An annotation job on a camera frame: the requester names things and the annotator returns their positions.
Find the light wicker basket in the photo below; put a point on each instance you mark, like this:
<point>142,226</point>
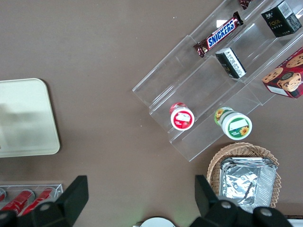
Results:
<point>215,160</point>

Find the white plastic snack bin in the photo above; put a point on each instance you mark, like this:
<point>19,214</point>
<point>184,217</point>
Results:
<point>296,220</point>

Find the beige plastic tray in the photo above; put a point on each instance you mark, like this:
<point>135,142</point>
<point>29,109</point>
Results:
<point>26,118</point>

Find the stacked aluminium foil trays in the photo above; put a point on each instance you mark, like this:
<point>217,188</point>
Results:
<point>246,184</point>

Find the clear acrylic stepped shelf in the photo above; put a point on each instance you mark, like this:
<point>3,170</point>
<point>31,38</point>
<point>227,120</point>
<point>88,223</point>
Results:
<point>180,71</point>

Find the clear acrylic bottle rack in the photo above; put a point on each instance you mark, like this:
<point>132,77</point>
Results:
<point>56,188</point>

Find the red lid yogurt cup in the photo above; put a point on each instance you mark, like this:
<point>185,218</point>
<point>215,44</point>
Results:
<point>181,118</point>

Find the Snickers chocolate bar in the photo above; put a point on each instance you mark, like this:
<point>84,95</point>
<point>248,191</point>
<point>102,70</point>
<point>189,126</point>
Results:
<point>220,33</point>
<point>245,3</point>

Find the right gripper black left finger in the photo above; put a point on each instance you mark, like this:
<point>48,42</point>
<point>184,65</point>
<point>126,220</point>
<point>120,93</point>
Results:
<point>71,198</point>

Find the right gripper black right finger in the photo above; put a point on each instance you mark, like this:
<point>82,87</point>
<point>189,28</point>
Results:
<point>208,201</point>

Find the green lid yogurt cup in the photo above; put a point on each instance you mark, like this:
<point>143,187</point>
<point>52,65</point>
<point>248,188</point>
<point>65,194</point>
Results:
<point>236,125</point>

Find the small black carton box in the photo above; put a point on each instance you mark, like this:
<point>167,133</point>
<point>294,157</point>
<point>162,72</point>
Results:
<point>280,20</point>
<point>230,62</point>

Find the red chocolate cookie box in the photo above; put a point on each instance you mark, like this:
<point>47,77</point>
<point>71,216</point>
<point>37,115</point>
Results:
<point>287,75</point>

